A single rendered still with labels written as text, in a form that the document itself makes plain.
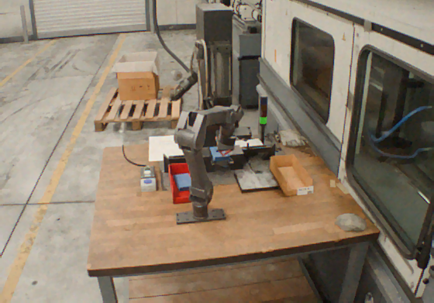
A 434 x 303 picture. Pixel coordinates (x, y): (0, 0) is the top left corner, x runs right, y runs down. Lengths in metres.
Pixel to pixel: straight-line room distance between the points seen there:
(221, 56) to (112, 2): 9.35
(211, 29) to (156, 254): 0.98
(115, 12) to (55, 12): 1.61
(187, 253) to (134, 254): 0.19
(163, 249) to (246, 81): 3.76
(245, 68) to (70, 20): 7.09
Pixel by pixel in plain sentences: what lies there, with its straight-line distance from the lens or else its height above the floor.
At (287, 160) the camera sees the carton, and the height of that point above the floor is 0.94.
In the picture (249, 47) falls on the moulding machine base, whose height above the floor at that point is 0.81.
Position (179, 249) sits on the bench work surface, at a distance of 1.50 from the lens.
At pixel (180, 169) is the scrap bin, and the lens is 1.93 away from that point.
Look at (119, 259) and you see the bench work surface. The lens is 1.49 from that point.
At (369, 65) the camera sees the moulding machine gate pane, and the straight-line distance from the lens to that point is 1.74.
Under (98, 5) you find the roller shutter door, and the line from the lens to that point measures 11.08.
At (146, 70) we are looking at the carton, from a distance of 5.09.
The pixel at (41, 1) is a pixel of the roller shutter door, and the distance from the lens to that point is 11.42.
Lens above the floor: 1.88
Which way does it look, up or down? 26 degrees down
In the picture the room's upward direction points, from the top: 1 degrees counter-clockwise
